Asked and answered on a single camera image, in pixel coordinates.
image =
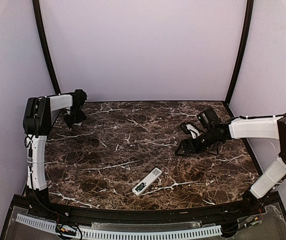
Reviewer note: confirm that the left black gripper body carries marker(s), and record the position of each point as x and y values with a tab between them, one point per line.
73	118

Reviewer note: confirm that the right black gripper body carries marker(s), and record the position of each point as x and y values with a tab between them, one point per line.
191	145

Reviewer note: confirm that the white remote control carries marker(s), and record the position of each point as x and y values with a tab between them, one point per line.
148	180

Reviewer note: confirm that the green AAA battery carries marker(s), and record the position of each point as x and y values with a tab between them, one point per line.
140	187

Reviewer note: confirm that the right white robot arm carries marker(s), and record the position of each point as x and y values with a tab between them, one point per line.
260	127

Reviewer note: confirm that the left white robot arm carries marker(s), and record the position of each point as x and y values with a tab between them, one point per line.
37	125

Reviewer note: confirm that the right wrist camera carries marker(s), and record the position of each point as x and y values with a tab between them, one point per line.
209	120

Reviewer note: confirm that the black front rail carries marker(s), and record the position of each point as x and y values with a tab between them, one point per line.
219	214

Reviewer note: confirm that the white slotted cable duct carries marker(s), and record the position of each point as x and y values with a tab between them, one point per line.
90	233

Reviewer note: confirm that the left black frame post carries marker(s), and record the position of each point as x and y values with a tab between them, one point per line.
44	46

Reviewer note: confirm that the black frame post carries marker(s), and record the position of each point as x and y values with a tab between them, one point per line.
241	50
44	46

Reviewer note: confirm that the right black frame post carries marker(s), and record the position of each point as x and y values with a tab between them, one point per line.
241	50

